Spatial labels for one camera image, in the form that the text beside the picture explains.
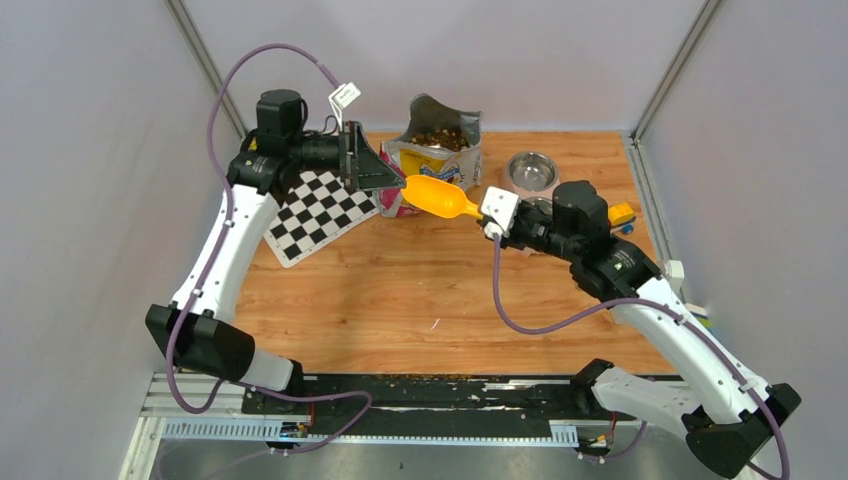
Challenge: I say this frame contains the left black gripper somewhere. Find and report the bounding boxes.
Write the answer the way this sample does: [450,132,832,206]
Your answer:
[286,120,403,190]

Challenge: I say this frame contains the yellow plastic scoop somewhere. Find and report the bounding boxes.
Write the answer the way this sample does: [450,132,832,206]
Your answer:
[400,175,483,220]

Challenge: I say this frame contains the pet food bag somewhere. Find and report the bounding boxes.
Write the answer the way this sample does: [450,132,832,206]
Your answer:
[380,93,483,191]

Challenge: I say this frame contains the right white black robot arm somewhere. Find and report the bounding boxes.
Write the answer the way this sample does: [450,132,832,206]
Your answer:
[480,180,801,479]

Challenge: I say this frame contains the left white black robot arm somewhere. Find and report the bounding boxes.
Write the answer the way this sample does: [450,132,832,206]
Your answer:
[145,89,405,413]

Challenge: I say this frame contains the pink double pet bowl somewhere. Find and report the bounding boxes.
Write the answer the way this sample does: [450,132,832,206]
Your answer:
[501,151,560,201]

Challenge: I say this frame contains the checkerboard calibration board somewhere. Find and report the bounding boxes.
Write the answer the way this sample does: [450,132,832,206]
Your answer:
[264,171,378,268]

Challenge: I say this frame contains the toy block car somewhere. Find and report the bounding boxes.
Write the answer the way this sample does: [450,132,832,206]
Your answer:
[608,202,636,235]

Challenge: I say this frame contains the white wedge holder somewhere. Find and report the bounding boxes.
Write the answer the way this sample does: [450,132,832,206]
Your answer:
[662,260,685,296]

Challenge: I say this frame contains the stacked coloured toy blocks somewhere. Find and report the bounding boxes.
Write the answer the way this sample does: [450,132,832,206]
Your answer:
[685,303,711,328]

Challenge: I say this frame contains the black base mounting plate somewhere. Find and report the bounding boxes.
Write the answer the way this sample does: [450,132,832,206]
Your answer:
[241,373,628,439]

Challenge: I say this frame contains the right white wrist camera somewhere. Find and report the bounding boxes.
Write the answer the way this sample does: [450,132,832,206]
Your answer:
[480,186,521,240]

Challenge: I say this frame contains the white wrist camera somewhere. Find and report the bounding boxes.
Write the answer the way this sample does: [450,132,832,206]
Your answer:
[480,186,521,240]
[328,82,362,131]

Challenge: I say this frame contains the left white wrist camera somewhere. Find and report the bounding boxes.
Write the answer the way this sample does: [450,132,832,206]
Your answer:
[328,82,362,131]

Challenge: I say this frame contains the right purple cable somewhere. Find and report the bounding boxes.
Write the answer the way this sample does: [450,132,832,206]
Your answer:
[491,231,793,480]

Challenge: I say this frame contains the purple cable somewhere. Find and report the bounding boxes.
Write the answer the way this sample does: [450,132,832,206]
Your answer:
[491,231,793,480]
[164,42,374,480]

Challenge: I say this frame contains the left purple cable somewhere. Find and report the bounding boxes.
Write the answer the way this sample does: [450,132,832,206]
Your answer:
[164,42,374,480]

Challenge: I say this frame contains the aluminium rail frame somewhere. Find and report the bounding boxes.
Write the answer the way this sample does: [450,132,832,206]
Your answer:
[119,370,763,480]

